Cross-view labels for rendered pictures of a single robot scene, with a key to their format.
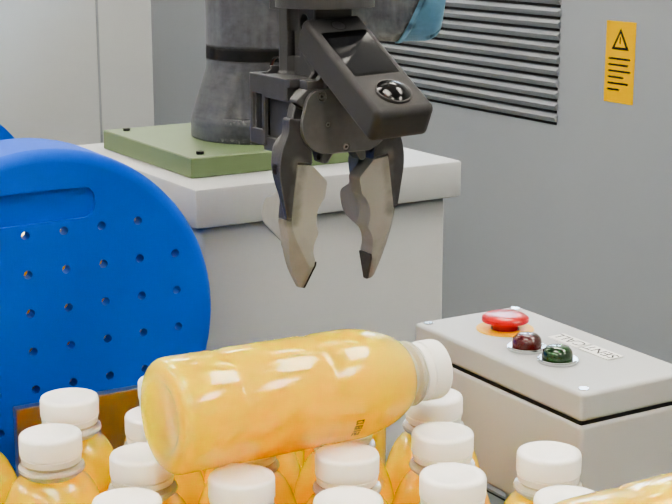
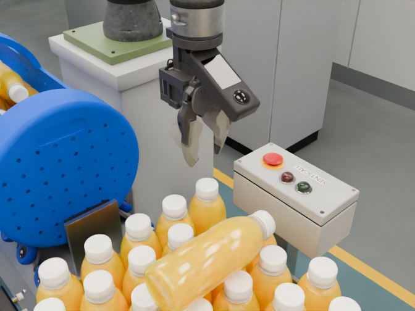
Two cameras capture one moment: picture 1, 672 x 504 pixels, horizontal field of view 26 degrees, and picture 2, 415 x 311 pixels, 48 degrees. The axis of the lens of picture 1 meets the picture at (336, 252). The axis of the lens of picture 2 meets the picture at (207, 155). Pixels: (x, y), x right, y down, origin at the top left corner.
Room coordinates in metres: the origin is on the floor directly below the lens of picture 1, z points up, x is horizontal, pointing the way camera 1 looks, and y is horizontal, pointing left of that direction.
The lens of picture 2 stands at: (0.41, 0.11, 1.59)
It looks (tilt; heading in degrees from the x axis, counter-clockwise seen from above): 35 degrees down; 350
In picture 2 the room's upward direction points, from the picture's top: straight up
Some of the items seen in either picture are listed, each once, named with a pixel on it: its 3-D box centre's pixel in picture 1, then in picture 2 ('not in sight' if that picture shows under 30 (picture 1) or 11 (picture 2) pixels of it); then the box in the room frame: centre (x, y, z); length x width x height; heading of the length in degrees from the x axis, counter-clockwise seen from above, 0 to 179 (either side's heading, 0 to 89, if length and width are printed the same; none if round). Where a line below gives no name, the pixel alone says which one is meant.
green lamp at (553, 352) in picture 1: (557, 353); (303, 186); (0.99, -0.16, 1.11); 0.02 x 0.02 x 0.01
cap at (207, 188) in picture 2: not in sight; (207, 186); (1.04, 0.00, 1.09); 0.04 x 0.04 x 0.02
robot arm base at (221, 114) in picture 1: (259, 89); (131, 11); (1.60, 0.08, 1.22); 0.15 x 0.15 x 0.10
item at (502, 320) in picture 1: (505, 321); (273, 160); (1.07, -0.13, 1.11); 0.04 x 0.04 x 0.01
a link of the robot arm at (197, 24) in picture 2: not in sight; (196, 18); (1.05, 0.01, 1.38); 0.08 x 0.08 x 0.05
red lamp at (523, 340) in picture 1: (527, 341); (287, 176); (1.02, -0.14, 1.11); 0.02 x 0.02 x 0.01
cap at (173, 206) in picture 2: not in sight; (174, 204); (1.00, 0.06, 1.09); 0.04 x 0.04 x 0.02
